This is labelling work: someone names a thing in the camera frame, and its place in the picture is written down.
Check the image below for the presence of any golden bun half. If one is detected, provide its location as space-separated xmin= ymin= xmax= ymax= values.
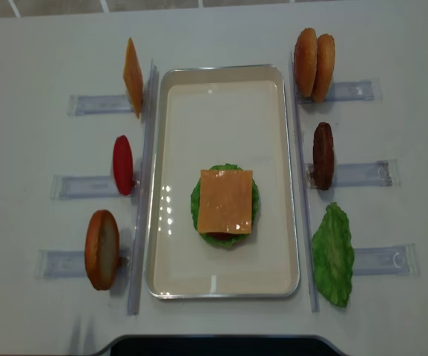
xmin=294 ymin=27 xmax=317 ymax=97
xmin=311 ymin=33 xmax=335 ymax=102

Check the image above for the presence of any dark robot base bottom edge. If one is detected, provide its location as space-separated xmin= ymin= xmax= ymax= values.
xmin=110 ymin=335 xmax=344 ymax=355

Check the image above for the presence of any orange cheese slice on stack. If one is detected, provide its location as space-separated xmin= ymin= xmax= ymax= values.
xmin=197 ymin=169 xmax=253 ymax=234

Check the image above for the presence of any red tomato slice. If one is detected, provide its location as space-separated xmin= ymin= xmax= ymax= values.
xmin=112 ymin=135 xmax=134 ymax=196

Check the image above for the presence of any brown meat patty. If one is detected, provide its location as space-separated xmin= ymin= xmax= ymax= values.
xmin=313 ymin=122 xmax=335 ymax=191

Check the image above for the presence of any upright orange cheese slice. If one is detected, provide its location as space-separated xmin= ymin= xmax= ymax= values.
xmin=123 ymin=38 xmax=144 ymax=119

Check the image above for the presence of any loose green lettuce leaf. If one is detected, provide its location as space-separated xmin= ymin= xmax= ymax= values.
xmin=312 ymin=202 xmax=355 ymax=308

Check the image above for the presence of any clear holder under tomato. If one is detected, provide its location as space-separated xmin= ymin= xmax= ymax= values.
xmin=50 ymin=175 xmax=123 ymax=200

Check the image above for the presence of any clear holder under cheese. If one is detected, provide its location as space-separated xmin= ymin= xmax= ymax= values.
xmin=68 ymin=94 xmax=134 ymax=116

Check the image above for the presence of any clear holder under lettuce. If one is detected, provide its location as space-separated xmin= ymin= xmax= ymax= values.
xmin=353 ymin=243 xmax=421 ymax=276

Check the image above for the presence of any white rectangular metal tray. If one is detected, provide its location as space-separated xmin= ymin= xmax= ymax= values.
xmin=145 ymin=65 xmax=300 ymax=300

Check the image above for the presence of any bun half with white face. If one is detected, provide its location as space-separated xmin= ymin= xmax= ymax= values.
xmin=85 ymin=210 xmax=119 ymax=291

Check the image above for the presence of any clear holder under buns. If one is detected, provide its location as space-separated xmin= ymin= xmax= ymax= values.
xmin=297 ymin=77 xmax=383 ymax=106

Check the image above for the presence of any clear holder under patty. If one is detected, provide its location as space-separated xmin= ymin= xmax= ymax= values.
xmin=306 ymin=159 xmax=401 ymax=189

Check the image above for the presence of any clear holder under white bun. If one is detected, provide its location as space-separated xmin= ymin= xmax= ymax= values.
xmin=37 ymin=248 xmax=131 ymax=279

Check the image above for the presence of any left long clear rail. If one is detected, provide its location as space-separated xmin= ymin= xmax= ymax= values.
xmin=127 ymin=63 xmax=159 ymax=316

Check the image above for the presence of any long clear rail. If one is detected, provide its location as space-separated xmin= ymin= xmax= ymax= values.
xmin=289 ymin=50 xmax=320 ymax=313
xmin=127 ymin=63 xmax=159 ymax=316

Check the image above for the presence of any right long clear rail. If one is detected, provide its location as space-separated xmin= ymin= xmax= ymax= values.
xmin=289 ymin=50 xmax=320 ymax=313

